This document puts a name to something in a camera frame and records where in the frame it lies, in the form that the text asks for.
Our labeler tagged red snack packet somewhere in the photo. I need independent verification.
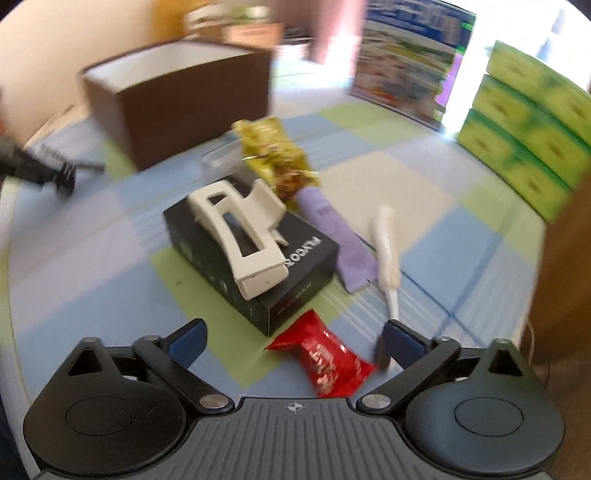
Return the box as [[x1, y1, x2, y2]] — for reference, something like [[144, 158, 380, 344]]
[[266, 309, 377, 398]]

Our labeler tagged white handled brush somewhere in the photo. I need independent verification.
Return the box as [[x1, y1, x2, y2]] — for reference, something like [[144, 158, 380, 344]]
[[373, 205, 402, 320]]

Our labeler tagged black shaver product box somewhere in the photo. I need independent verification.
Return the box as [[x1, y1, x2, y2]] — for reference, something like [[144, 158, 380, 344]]
[[163, 176, 339, 337]]

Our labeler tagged white hair claw clip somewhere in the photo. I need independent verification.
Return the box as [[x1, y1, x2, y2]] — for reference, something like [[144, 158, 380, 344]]
[[187, 179, 288, 300]]

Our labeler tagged yellow snack packet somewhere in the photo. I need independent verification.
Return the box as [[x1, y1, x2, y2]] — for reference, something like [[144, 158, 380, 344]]
[[232, 117, 320, 211]]

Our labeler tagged purple cream tube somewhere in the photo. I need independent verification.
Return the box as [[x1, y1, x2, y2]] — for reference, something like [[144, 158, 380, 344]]
[[294, 186, 378, 293]]

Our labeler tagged brown cardboard storage box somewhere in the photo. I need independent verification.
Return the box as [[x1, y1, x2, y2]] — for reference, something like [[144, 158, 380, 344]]
[[80, 40, 273, 170]]

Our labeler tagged clear plastic packet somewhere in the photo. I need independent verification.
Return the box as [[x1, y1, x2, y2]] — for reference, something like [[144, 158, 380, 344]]
[[200, 139, 246, 183]]

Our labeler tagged green tissue pack stack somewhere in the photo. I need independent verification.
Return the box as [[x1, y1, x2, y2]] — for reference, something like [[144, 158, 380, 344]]
[[457, 41, 590, 223]]

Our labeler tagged brown cardboard carton background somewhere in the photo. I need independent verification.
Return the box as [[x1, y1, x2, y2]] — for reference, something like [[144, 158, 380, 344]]
[[183, 3, 283, 49]]

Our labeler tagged blue milk carton box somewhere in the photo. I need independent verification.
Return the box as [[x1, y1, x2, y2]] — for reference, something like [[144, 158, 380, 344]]
[[351, 1, 476, 130]]

